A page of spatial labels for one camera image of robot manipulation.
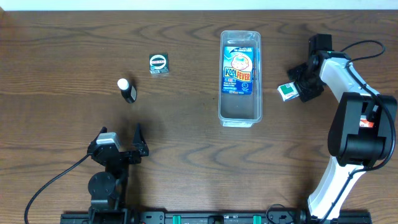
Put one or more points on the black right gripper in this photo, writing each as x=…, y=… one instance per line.
x=305, y=92

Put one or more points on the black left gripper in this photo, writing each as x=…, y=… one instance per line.
x=138, y=152

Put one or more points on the white green medicine box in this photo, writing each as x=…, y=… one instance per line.
x=288, y=91

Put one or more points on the blue Kool Fever box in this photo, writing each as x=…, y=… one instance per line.
x=237, y=70

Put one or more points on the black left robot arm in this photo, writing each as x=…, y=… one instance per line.
x=108, y=188

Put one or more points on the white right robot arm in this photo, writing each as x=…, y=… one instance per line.
x=362, y=136

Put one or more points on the clear plastic container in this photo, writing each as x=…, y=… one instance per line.
x=241, y=111

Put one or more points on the black bottle white cap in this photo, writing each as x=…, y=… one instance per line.
x=128, y=91

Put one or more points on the red small box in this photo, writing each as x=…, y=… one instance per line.
x=364, y=123

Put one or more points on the dark green small box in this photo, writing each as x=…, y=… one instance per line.
x=159, y=63

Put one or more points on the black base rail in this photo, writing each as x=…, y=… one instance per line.
x=276, y=215

